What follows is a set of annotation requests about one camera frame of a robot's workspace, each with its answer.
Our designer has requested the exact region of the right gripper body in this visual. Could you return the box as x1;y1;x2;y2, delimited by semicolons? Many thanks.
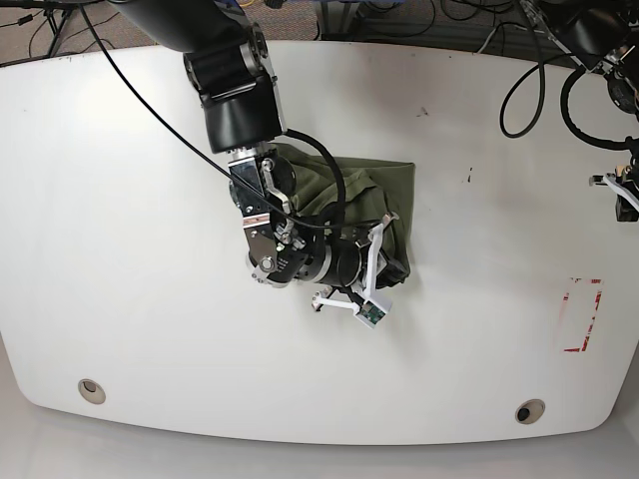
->
312;212;398;312

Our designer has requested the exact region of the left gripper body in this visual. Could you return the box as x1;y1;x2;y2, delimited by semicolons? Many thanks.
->
588;165;638;210

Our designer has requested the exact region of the olive green t-shirt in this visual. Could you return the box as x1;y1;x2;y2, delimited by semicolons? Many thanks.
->
276;143;416;270

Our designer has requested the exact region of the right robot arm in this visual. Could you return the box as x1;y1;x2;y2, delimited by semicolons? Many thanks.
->
115;1;415;324

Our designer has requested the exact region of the red tape rectangle marking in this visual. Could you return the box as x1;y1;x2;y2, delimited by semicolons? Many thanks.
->
555;277;604;353

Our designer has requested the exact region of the black tripod stand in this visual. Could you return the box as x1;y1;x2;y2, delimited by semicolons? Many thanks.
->
1;0;99;62

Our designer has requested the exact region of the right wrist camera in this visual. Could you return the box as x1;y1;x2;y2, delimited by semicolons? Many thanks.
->
354;294;392;329

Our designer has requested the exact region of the right table cable grommet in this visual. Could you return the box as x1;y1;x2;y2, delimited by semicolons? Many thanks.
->
515;398;545;425

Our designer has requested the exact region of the table cable grommet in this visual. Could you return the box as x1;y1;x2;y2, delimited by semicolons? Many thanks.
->
515;398;545;425
78;378;106;405

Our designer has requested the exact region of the left table cable grommet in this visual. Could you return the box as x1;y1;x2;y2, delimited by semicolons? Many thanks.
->
78;378;106;405

